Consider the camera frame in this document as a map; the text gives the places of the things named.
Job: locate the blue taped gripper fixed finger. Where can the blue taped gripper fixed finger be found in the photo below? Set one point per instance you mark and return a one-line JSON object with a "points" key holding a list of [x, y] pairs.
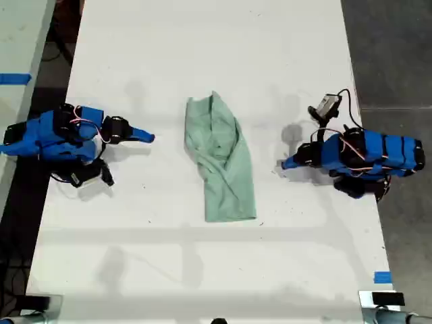
{"points": [[292, 158], [141, 132]]}

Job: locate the pale green T-shirt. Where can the pale green T-shirt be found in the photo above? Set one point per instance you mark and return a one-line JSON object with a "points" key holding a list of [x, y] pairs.
{"points": [[221, 158]]}

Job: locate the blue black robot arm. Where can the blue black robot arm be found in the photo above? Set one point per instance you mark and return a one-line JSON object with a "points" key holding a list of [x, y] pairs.
{"points": [[371, 155], [50, 135]]}

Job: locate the dark round object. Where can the dark round object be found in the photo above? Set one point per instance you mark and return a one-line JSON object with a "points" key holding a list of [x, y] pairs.
{"points": [[218, 321]]}

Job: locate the short black camera stalk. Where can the short black camera stalk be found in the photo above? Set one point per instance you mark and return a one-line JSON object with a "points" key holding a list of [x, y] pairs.
{"points": [[322, 130]]}

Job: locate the small black box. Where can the small black box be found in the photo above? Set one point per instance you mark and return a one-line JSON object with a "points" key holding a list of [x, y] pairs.
{"points": [[35, 302], [388, 299]]}

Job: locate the short blue tape strip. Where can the short blue tape strip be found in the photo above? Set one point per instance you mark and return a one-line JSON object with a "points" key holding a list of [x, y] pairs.
{"points": [[382, 277]]}

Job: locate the pale grey side table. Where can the pale grey side table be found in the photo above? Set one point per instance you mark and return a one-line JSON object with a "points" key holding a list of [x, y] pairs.
{"points": [[17, 40]]}

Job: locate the long blue tape strip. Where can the long blue tape strip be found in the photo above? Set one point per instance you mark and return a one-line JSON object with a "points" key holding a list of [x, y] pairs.
{"points": [[15, 78]]}

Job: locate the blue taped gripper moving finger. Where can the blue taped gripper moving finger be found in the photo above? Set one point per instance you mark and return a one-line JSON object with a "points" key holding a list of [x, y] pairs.
{"points": [[292, 164], [141, 139]]}

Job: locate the black camera box, white label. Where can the black camera box, white label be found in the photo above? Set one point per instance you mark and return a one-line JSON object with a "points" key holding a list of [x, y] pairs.
{"points": [[87, 177]]}

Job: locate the black camera box, grey face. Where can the black camera box, grey face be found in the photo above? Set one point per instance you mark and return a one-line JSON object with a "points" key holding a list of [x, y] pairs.
{"points": [[325, 105]]}

